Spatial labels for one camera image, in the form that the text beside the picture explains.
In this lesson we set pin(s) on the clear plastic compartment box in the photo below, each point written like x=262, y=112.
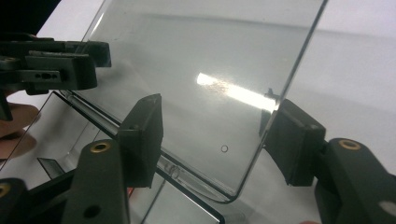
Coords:
x=202, y=46

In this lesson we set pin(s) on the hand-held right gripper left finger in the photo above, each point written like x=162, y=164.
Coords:
x=140, y=146

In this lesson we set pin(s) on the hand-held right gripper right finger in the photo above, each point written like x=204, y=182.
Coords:
x=299, y=146

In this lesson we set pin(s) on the white table cover sheet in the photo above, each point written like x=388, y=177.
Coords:
x=358, y=62

